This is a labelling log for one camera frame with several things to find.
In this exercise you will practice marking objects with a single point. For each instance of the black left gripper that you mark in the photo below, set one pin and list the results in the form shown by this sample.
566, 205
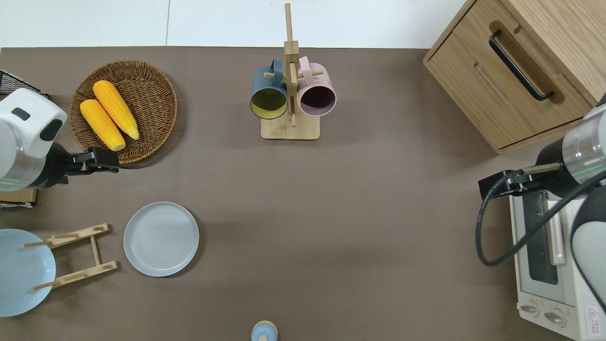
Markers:
102, 158

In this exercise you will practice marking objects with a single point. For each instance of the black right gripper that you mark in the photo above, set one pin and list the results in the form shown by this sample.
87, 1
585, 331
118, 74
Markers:
513, 182

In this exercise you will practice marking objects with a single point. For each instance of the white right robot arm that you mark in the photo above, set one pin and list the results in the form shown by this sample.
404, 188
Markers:
587, 147

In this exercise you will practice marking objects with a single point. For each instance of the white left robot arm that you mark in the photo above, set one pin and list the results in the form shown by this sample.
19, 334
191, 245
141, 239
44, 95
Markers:
23, 128

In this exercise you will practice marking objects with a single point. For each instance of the gray plate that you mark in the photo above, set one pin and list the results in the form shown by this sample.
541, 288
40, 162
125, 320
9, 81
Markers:
161, 239

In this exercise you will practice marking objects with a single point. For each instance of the wooden plate rack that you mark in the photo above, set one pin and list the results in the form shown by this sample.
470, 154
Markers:
85, 272

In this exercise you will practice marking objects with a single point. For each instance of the light blue plate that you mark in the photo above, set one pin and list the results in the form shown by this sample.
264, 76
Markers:
21, 274

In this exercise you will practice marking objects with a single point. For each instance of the yellow corn cob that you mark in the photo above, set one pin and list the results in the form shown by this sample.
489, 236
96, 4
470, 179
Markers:
102, 124
116, 109

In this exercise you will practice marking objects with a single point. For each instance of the round wicker basket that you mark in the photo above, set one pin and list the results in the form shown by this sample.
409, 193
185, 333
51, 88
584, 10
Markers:
151, 99

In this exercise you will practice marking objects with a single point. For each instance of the flat wooden board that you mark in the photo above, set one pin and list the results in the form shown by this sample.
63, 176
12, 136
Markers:
16, 195

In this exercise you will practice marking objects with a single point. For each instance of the wooden drawer cabinet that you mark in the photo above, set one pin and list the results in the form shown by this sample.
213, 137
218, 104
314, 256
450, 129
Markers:
473, 80

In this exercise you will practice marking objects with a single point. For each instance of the cream toaster oven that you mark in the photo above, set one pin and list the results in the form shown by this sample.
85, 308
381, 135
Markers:
532, 293

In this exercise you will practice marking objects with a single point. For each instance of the oven control knob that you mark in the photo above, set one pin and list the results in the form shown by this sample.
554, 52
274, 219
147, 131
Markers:
529, 309
554, 317

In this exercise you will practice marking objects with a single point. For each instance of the dark blue mug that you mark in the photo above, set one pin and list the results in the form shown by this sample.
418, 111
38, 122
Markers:
268, 102

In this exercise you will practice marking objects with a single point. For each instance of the small wooden block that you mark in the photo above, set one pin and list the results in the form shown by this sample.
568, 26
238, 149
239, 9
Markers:
291, 130

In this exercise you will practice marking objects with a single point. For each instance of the pink mug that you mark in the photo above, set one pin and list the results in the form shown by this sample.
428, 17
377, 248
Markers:
317, 97

